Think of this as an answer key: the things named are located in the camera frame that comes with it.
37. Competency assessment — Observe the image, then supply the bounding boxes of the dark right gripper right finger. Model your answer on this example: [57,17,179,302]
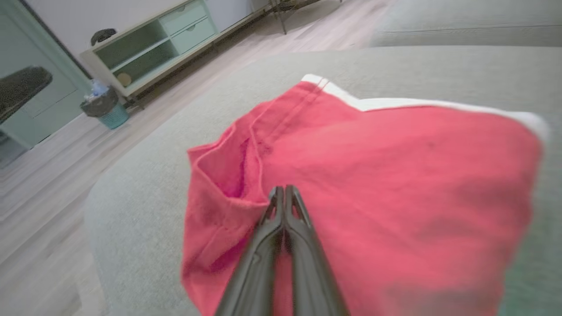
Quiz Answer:
[284,185,350,316]

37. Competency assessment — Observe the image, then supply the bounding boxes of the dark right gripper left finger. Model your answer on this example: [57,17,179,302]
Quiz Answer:
[214,186,286,316]

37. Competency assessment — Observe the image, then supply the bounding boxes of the red shorts with white stripes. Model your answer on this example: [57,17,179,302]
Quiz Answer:
[181,74,549,316]

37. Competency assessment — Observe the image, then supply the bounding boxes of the grey fabric sofa seat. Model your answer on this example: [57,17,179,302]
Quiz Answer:
[83,46,562,316]

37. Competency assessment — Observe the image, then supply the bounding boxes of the teal waste bin with bag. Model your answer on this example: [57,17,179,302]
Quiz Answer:
[80,79,130,130]

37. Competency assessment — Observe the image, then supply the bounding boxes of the white and green sideboard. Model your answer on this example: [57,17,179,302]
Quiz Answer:
[79,0,219,98]

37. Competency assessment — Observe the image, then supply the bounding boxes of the dark metal furniture legs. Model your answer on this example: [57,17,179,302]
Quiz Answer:
[267,0,344,35]

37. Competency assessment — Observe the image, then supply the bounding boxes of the pale green cabinet door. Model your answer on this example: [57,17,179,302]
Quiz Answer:
[0,0,94,151]

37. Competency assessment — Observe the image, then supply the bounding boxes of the black object on sideboard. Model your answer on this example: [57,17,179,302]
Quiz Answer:
[90,29,117,47]

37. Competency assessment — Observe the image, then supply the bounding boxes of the dark speckled flat object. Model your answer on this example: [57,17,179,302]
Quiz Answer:
[0,66,53,124]

